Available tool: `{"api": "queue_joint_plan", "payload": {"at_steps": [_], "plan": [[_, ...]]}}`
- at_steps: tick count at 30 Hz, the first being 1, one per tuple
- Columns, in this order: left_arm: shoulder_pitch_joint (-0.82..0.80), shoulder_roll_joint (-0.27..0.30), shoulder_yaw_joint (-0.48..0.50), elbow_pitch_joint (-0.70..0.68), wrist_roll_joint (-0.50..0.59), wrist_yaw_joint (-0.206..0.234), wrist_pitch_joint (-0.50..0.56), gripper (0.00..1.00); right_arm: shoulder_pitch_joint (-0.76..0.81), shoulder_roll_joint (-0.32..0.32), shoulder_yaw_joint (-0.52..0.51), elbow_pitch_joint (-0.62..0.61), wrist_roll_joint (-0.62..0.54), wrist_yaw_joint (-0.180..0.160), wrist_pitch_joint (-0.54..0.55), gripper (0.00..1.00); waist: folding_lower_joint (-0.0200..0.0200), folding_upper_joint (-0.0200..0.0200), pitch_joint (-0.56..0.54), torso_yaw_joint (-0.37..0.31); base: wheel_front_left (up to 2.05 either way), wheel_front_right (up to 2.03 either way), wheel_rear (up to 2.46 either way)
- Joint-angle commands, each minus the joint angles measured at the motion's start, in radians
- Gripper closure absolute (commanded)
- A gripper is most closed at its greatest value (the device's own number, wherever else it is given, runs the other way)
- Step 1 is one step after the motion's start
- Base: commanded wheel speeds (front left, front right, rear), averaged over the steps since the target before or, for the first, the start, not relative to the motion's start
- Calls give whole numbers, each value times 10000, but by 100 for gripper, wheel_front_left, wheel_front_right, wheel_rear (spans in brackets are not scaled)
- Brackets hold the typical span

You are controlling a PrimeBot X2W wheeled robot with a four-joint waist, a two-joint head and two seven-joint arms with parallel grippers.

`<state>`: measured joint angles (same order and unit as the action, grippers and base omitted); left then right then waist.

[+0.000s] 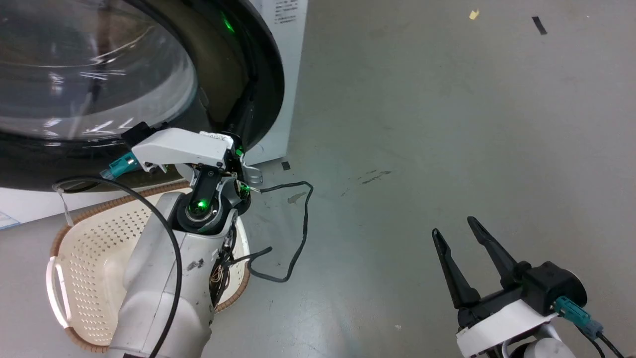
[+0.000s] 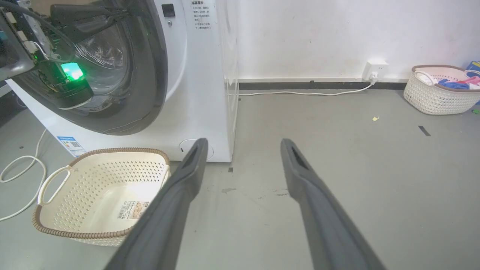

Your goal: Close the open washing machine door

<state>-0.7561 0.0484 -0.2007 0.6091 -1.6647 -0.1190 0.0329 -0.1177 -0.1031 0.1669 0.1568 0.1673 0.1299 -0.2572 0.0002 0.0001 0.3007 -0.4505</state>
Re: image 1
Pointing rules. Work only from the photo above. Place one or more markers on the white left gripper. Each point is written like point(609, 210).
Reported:
point(184, 145)

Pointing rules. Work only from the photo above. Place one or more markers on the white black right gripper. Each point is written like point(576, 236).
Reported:
point(497, 323)

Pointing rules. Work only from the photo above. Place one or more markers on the black glass washing machine door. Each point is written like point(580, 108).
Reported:
point(99, 74)

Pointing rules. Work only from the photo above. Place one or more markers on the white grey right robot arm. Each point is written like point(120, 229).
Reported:
point(544, 348)

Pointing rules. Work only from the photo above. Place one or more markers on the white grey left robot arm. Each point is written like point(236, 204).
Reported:
point(154, 278)

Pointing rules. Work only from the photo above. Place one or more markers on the white washing machine body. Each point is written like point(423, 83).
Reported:
point(294, 74)

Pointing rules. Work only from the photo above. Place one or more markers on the white printed machine label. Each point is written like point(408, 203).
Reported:
point(285, 10)

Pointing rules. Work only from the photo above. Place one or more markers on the cream perforated laundry basket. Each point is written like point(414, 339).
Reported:
point(94, 258)

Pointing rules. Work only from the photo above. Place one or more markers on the black floor tape strip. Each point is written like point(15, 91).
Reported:
point(539, 25)

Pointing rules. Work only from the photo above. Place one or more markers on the yellow floor tape scrap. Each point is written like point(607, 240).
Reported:
point(474, 14)

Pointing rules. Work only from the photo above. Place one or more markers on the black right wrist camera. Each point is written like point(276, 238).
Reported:
point(554, 286)

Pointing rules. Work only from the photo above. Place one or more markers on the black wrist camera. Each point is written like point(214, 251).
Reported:
point(554, 286)
point(136, 134)

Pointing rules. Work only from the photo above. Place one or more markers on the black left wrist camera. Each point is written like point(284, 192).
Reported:
point(136, 134)

